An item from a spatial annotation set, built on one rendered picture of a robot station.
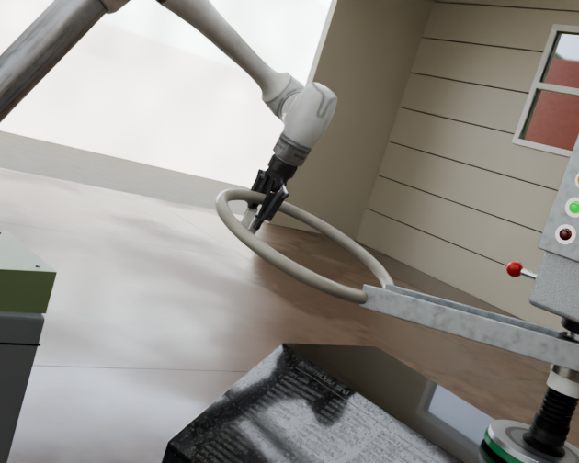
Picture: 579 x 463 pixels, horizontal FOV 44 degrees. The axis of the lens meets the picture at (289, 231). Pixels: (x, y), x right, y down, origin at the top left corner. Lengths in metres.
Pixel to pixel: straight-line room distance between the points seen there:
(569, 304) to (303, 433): 0.57
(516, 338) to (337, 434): 0.40
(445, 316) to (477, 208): 7.63
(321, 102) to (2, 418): 1.02
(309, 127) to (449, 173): 7.72
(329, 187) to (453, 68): 2.27
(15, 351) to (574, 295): 1.07
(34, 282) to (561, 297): 1.01
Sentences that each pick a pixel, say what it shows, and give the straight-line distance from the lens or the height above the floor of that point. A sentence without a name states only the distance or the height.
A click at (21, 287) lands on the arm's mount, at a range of 1.52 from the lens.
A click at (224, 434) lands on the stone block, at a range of 1.58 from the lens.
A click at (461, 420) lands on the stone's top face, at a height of 0.83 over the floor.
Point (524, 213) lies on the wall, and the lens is 8.74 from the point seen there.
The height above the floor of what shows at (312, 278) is 1.02.
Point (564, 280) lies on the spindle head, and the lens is 1.40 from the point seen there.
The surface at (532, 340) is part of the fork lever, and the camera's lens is 1.47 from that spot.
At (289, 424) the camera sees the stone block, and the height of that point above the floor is 0.72.
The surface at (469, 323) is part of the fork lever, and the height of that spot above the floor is 1.04.
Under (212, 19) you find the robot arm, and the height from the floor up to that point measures 1.49.
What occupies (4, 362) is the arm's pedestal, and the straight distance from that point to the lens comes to 1.55.
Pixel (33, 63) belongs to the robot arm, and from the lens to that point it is 1.76.
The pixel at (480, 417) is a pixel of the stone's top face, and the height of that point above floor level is 0.83.
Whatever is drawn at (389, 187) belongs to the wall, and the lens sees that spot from 10.14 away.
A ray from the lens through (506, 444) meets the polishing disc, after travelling 1.48.
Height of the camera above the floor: 1.31
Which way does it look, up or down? 8 degrees down
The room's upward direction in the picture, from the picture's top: 17 degrees clockwise
